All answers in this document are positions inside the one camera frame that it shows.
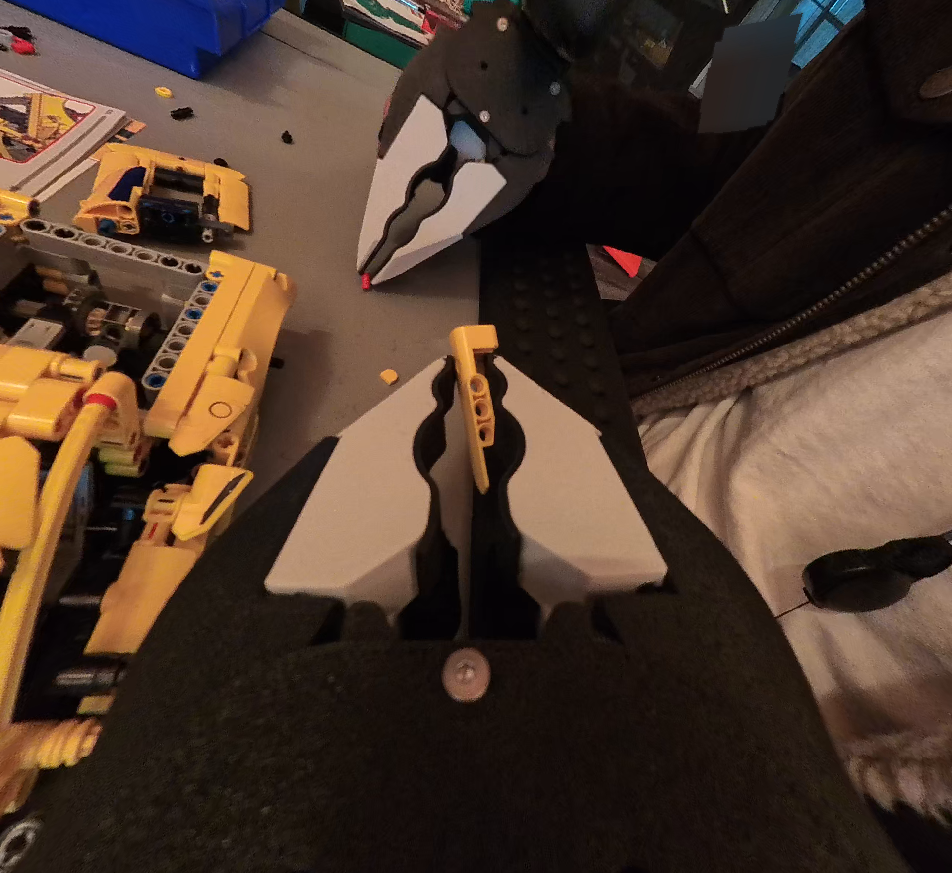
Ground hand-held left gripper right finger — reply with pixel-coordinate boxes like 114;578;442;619
491;356;668;615

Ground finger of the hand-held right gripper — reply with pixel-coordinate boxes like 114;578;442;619
357;96;456;273
370;161;508;287

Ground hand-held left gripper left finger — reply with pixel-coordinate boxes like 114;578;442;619
264;357;456;623

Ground yellow brick subassembly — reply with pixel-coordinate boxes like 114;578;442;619
73;143;252;243

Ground yellow brick car model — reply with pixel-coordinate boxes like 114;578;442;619
0;189;298;873

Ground person's right forearm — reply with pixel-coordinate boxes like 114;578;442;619
550;81;745;249

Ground green storage bin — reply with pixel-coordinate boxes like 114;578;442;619
305;0;432;71

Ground model kit box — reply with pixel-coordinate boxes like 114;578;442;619
331;0;466;49

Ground black studded mat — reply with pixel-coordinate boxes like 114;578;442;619
479;233;648;480

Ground black office chair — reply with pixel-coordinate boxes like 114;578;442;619
617;0;771;93

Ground scattered small brick pins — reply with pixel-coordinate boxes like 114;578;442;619
0;25;297;168

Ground black round badge reel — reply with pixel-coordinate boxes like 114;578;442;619
777;531;952;620

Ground open instruction booklet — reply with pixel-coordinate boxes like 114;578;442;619
0;67;147;201

